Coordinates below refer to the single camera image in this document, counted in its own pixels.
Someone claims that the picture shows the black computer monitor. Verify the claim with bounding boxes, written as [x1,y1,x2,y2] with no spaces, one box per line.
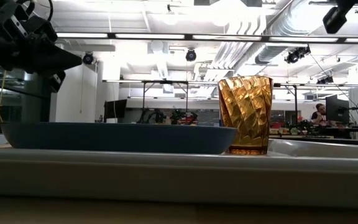
[103,98,128,119]
[325,94,351,124]

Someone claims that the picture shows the amber faceted plastic cup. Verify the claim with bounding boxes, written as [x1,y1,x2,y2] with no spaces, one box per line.
[218,75,274,156]

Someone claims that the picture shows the blue plate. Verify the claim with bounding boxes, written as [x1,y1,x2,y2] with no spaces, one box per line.
[0,121,238,155]

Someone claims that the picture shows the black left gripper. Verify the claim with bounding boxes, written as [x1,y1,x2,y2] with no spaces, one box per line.
[0,30,83,93]

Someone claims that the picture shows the black desk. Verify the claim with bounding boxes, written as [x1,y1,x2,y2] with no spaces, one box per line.
[268,126,358,147]

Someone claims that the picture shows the person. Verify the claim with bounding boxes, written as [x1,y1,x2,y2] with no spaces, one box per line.
[310,103,328,125]

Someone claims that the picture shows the grey plastic tray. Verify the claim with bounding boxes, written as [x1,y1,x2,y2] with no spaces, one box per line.
[0,138,358,210]

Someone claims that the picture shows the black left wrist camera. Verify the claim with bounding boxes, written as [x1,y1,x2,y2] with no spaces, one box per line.
[0,0,58,43]

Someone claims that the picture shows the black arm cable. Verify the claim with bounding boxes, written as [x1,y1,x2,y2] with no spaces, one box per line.
[16,0,55,22]

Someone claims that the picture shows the black background rig frame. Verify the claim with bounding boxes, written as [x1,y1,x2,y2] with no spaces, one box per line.
[103,79,190,124]

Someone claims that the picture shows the silver ventilation duct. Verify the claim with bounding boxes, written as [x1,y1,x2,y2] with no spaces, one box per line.
[255,0,323,65]

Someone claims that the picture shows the overhead light bar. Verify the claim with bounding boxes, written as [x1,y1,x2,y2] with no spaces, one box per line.
[56,32,358,44]

